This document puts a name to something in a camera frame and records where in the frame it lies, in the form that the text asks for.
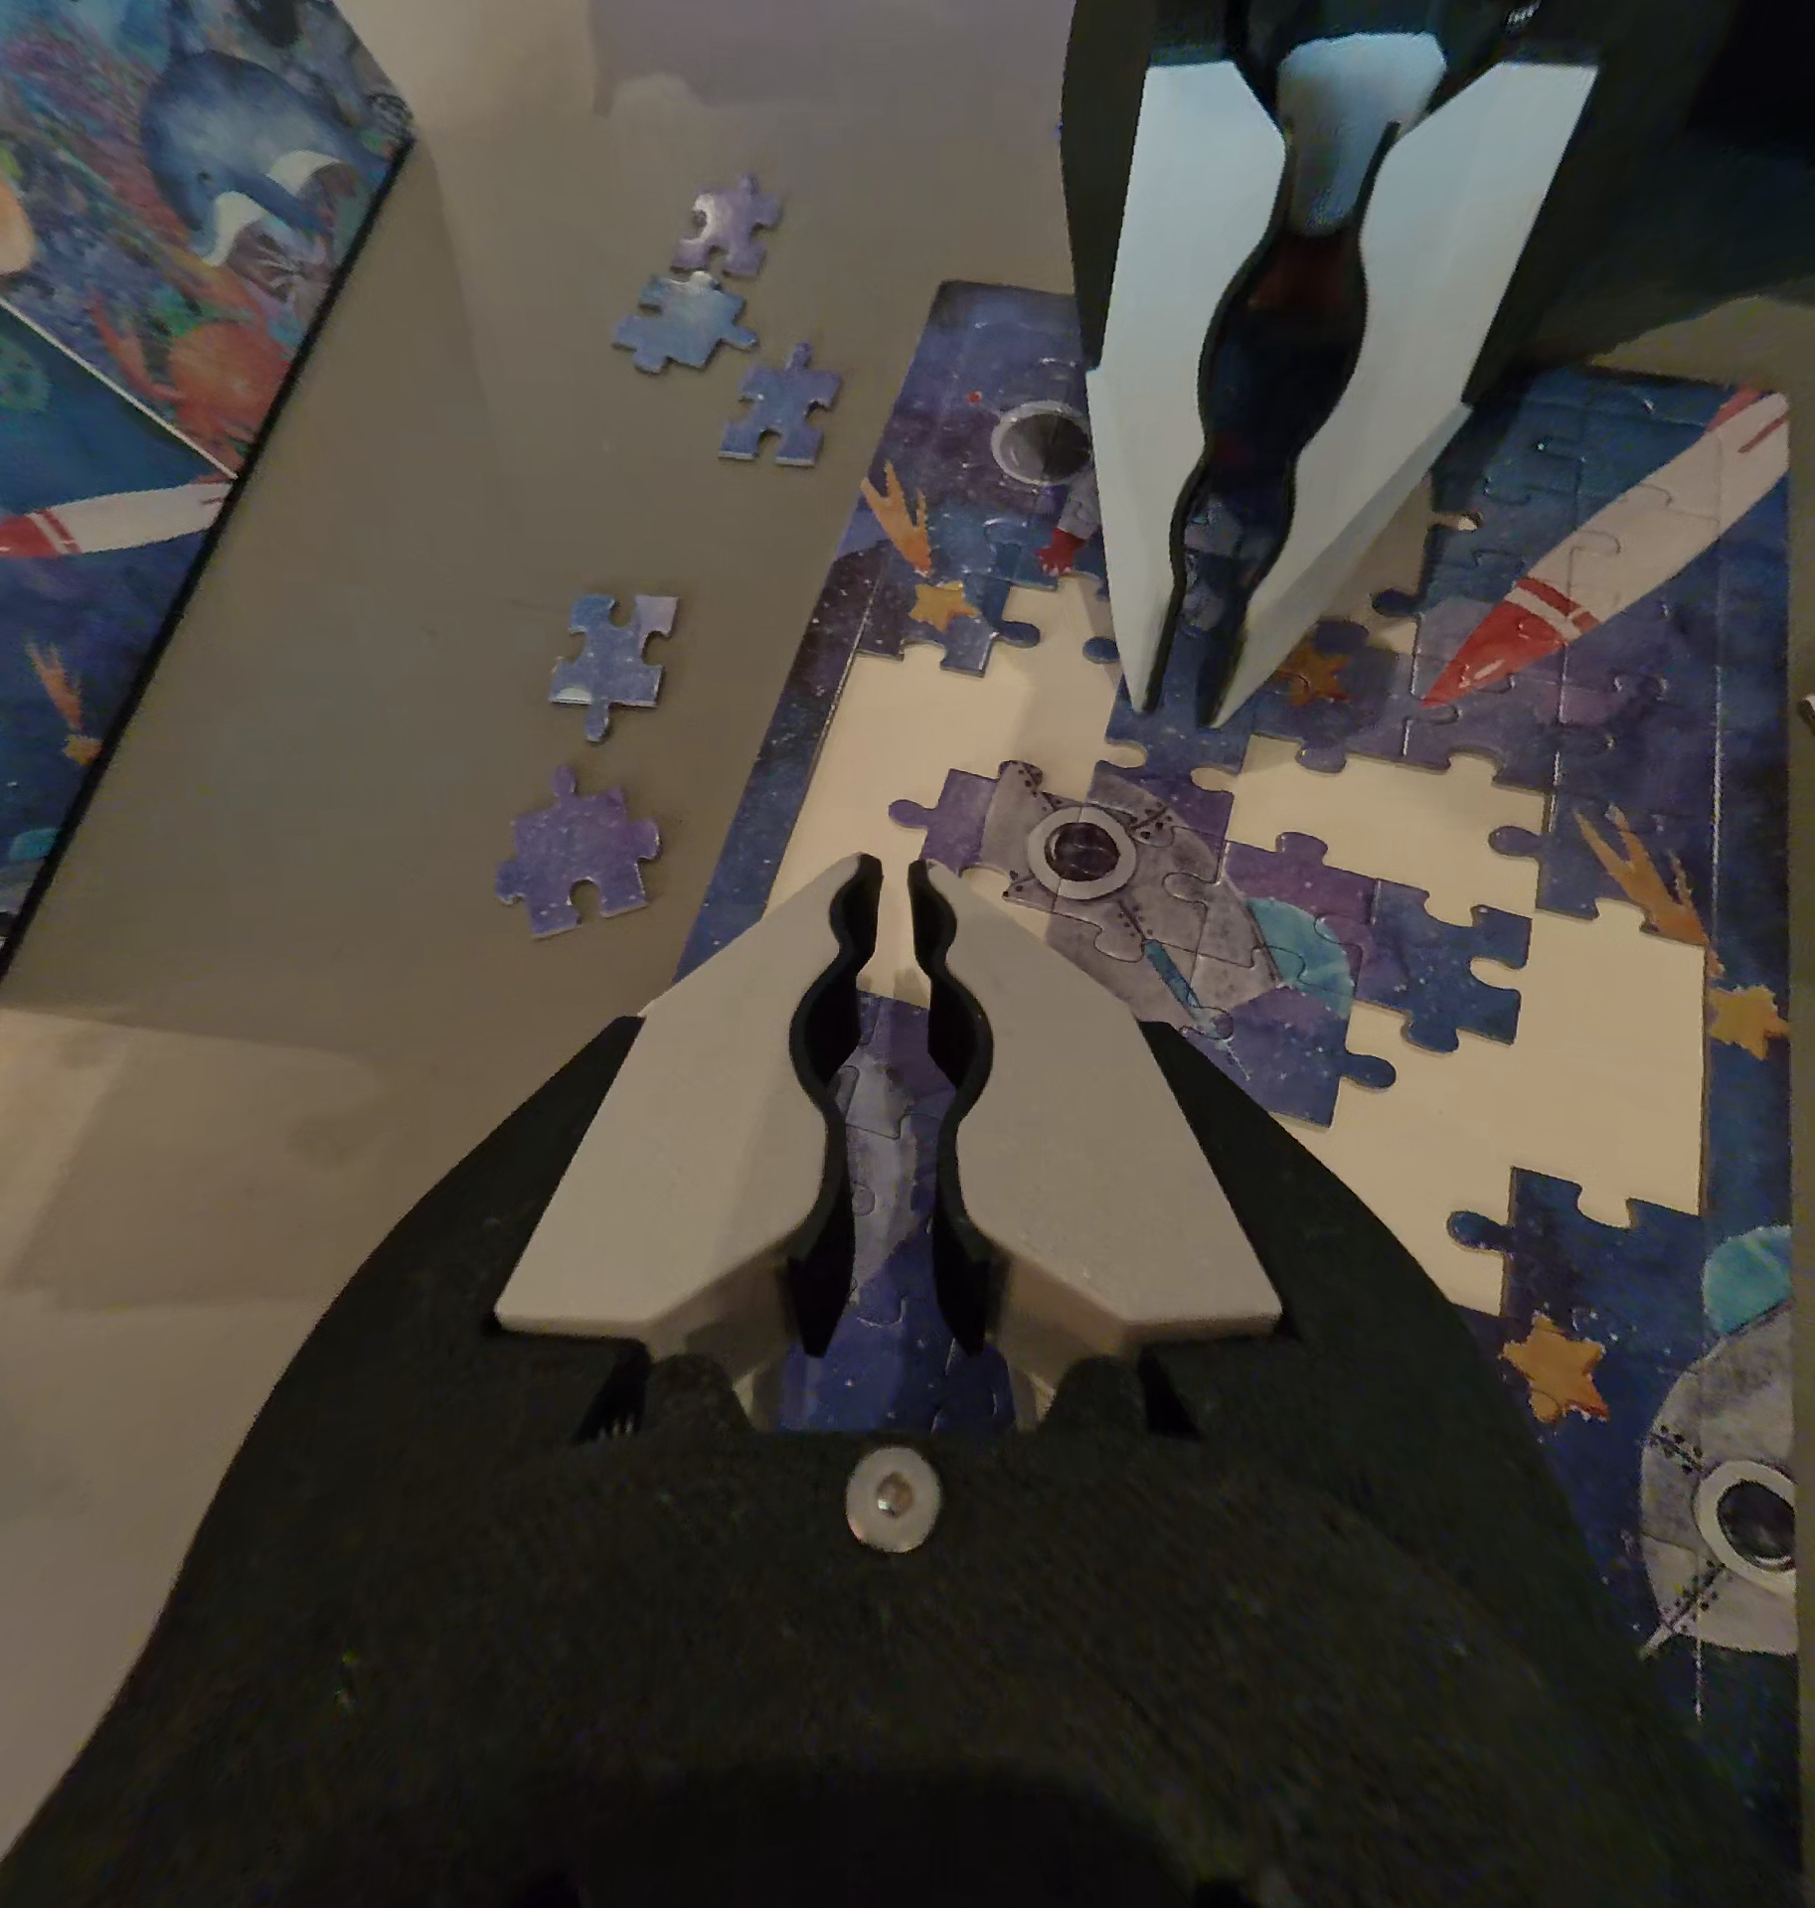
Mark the joined spaceship puzzle pieces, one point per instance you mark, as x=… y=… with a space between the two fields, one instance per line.
x=1416 y=954

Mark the light blue jigsaw puzzle piece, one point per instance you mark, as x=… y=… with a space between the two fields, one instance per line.
x=684 y=321

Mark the purple jigsaw puzzle piece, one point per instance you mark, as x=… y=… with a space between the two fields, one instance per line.
x=727 y=225
x=578 y=857

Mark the space jigsaw puzzle board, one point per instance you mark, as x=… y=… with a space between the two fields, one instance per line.
x=1639 y=715

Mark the spaceship porthole puzzle piece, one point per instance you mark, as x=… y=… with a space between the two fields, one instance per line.
x=1081 y=848

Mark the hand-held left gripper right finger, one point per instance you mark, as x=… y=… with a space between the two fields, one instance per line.
x=1101 y=1176

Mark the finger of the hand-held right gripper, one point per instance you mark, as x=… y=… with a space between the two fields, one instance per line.
x=1161 y=298
x=1429 y=298

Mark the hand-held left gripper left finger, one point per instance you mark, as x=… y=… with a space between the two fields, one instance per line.
x=684 y=1176

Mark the illustrated puzzle box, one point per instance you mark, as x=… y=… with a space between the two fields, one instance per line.
x=104 y=670

